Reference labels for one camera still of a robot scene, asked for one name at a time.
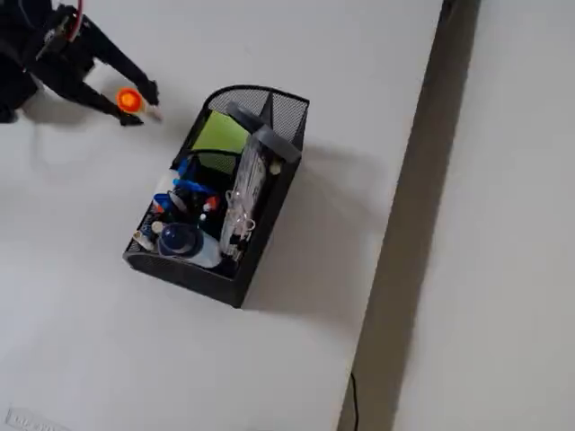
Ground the green sticky note pad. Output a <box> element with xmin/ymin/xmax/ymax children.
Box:
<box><xmin>190</xmin><ymin>111</ymin><xmax>251</xmax><ymax>156</ymax></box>

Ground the black cable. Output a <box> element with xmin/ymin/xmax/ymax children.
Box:
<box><xmin>349</xmin><ymin>372</ymin><xmax>361</xmax><ymax>431</ymax></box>

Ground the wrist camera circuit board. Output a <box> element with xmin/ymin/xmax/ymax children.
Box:
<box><xmin>35</xmin><ymin>11</ymin><xmax>80</xmax><ymax>62</ymax></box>

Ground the blue capped glue bottle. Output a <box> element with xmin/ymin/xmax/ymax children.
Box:
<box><xmin>156</xmin><ymin>223</ymin><xmax>224</xmax><ymax>270</ymax></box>

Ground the blue pen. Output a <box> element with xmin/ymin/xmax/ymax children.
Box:
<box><xmin>172</xmin><ymin>178</ymin><xmax>217</xmax><ymax>198</ymax></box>

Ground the black mesh desk organizer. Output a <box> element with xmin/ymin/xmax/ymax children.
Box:
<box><xmin>121</xmin><ymin>84</ymin><xmax>311</xmax><ymax>310</ymax></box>

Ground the orange capped white marker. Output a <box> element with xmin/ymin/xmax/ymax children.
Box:
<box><xmin>115</xmin><ymin>87</ymin><xmax>164</xmax><ymax>122</ymax></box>

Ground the blue plastic clip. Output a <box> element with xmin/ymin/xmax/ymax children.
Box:
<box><xmin>176</xmin><ymin>158</ymin><xmax>201</xmax><ymax>181</ymax></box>

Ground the blue and orange cap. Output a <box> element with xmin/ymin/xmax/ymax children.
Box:
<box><xmin>152</xmin><ymin>193</ymin><xmax>175</xmax><ymax>215</ymax></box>

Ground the clear plastic package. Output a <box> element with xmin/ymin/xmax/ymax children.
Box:
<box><xmin>218</xmin><ymin>129</ymin><xmax>271</xmax><ymax>264</ymax></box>

